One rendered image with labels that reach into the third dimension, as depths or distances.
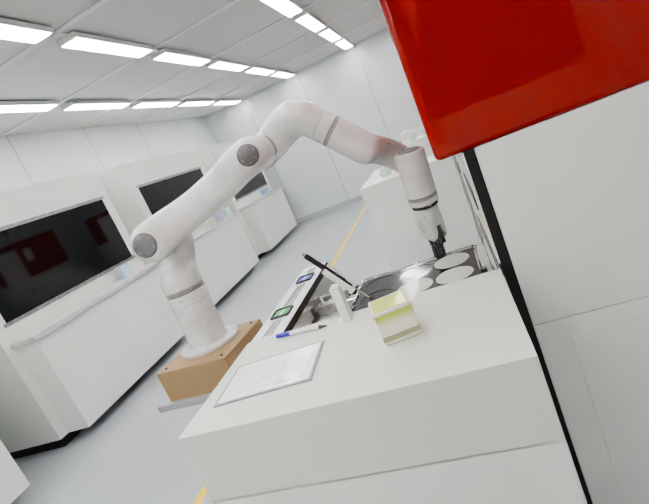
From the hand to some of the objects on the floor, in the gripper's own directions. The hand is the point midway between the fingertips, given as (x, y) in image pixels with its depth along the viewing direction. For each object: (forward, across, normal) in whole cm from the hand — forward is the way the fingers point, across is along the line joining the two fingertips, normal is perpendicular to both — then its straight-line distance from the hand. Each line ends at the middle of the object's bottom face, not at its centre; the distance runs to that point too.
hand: (438, 250), depth 136 cm
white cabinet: (+90, -26, +28) cm, 97 cm away
